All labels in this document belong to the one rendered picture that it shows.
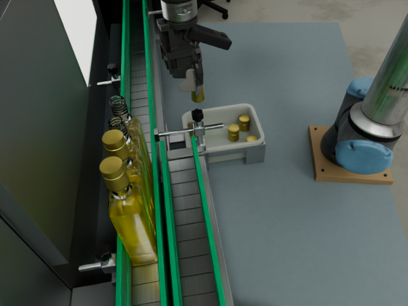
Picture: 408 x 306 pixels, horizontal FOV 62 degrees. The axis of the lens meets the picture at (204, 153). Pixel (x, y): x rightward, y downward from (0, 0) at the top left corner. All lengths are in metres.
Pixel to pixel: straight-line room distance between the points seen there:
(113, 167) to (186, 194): 0.33
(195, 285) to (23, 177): 0.37
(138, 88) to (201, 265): 0.62
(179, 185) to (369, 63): 2.30
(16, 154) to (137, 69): 0.74
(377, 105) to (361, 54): 2.25
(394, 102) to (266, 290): 0.48
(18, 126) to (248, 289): 0.58
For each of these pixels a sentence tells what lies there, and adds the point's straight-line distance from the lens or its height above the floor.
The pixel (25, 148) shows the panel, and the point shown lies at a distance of 0.56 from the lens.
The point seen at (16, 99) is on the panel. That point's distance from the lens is 0.57.
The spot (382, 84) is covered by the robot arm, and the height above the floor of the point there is 1.12.
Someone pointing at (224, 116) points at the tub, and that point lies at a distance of 1.08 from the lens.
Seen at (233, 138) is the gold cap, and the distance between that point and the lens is 1.04.
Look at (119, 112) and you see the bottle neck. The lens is 0.66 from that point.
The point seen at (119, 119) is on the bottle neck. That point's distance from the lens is 0.62.
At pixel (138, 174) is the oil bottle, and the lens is 0.60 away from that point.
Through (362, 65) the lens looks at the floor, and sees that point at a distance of 2.88.
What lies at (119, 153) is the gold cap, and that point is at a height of 1.14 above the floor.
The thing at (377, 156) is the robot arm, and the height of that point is 0.97.
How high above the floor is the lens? 1.54
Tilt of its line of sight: 48 degrees down
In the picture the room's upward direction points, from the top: 5 degrees counter-clockwise
